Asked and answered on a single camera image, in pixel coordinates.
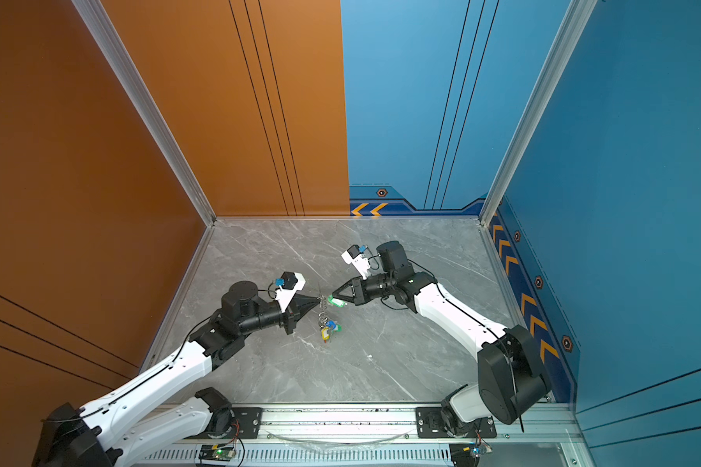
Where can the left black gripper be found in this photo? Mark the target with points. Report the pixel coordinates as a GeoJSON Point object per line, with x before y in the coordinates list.
{"type": "Point", "coordinates": [292, 313]}

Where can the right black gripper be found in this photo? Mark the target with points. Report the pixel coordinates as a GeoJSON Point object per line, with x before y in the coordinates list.
{"type": "Point", "coordinates": [360, 289]}

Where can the green key tag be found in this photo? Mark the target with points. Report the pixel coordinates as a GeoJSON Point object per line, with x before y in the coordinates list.
{"type": "Point", "coordinates": [336, 302]}

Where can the grey metal key holder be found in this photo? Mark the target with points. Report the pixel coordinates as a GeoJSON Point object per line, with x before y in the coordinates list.
{"type": "Point", "coordinates": [324, 317]}

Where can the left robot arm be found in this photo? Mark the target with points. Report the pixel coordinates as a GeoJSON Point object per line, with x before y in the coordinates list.
{"type": "Point", "coordinates": [120, 428]}

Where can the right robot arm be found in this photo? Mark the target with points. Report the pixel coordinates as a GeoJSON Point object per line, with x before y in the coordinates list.
{"type": "Point", "coordinates": [512, 376]}

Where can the left green circuit board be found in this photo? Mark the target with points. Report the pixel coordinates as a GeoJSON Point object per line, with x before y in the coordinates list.
{"type": "Point", "coordinates": [216, 453]}

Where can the green circuit board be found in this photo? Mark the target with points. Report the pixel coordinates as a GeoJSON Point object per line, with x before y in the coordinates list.
{"type": "Point", "coordinates": [475, 451]}
{"type": "Point", "coordinates": [216, 453]}

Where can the right green circuit board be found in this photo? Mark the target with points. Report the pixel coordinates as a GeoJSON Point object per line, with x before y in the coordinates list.
{"type": "Point", "coordinates": [475, 451]}

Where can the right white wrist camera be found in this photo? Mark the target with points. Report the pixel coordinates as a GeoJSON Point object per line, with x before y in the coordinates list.
{"type": "Point", "coordinates": [356, 256]}

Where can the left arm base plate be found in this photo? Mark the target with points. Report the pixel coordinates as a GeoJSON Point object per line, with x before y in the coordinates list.
{"type": "Point", "coordinates": [240, 422]}

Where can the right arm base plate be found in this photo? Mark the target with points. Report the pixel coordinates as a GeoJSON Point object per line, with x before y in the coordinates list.
{"type": "Point", "coordinates": [439, 422]}

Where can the left aluminium corner post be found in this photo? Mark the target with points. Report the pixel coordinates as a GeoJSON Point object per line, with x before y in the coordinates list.
{"type": "Point", "coordinates": [110, 43]}

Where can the aluminium corner post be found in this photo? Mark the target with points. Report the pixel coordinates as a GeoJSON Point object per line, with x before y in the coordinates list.
{"type": "Point", "coordinates": [110, 43]}
{"type": "Point", "coordinates": [575, 20]}

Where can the aluminium front rail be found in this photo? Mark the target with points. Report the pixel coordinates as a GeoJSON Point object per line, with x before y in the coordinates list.
{"type": "Point", "coordinates": [385, 434]}

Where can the right aluminium corner post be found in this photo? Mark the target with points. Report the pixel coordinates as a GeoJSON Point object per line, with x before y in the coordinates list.
{"type": "Point", "coordinates": [575, 20]}

